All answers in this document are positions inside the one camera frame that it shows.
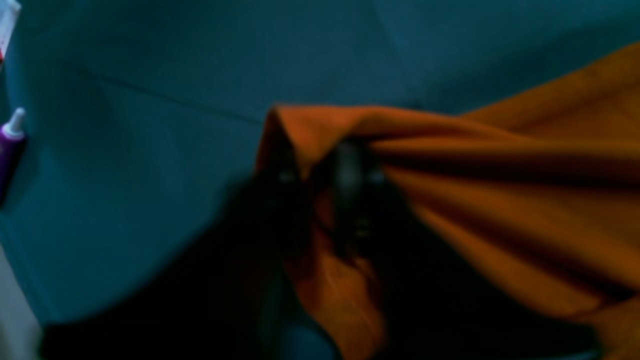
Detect blue table cloth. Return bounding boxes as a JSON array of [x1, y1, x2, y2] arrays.
[[1, 0, 639, 360]]

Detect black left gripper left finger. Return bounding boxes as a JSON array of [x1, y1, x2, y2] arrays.
[[39, 165, 306, 360]]

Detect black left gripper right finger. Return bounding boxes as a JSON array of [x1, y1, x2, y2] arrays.
[[321, 141, 601, 360]]

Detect purple glue tube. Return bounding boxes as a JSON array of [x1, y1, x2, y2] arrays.
[[0, 107, 26, 203]]

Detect orange t-shirt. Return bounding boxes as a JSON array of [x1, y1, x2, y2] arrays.
[[256, 43, 640, 360]]

